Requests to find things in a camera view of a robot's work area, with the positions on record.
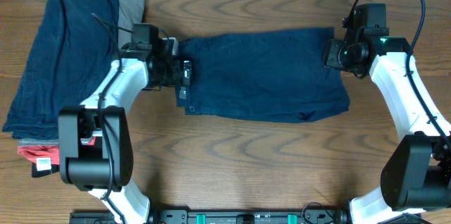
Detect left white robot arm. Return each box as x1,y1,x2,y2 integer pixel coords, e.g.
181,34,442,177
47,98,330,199
58,24,192,223

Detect navy blue shorts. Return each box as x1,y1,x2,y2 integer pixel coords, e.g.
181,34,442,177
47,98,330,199
175,27,350,123

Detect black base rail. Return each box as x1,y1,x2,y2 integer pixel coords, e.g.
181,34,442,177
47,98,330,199
68,208,431,224

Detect folded navy jeans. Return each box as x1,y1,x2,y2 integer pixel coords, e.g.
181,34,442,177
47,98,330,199
1,0,121,140

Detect folded grey garment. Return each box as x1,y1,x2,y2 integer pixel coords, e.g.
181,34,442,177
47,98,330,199
18,0,146,147

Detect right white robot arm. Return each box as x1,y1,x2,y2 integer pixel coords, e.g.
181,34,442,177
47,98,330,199
323,4,450,223

